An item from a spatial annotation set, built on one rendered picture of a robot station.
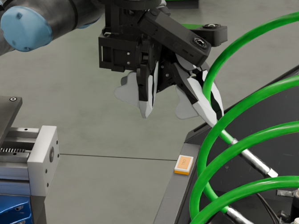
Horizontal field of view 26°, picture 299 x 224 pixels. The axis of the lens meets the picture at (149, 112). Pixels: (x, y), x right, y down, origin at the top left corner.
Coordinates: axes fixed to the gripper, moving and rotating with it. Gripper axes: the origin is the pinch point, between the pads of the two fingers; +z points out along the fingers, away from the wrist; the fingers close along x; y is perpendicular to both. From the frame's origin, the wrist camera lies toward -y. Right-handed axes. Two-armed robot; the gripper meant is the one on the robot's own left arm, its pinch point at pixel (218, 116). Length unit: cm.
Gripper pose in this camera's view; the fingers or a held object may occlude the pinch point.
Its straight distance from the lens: 106.1
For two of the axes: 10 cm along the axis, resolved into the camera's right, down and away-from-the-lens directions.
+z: 5.0, 8.7, -0.5
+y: -6.9, 4.3, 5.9
